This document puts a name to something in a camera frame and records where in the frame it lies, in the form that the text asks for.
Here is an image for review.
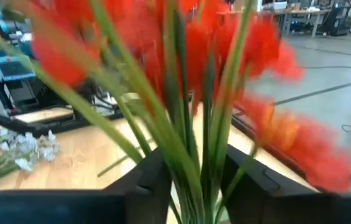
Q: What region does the white small-blossom flower bunch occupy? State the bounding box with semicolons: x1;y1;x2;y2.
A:
0;129;61;189

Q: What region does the blue framed screen device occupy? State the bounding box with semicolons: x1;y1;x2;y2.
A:
0;55;37;83

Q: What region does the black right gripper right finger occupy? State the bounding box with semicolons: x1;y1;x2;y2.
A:
220;144;351;224

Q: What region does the black shelving unit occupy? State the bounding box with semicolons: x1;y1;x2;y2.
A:
324;0;351;37

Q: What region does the red flower bunch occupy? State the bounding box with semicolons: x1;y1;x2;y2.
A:
0;0;351;224

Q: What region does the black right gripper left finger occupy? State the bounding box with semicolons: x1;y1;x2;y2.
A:
0;148;172;224

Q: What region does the wooden workbench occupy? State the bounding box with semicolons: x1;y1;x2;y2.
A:
273;8;332;39

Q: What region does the black electronics stack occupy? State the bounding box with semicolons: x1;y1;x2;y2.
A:
0;74;80;114

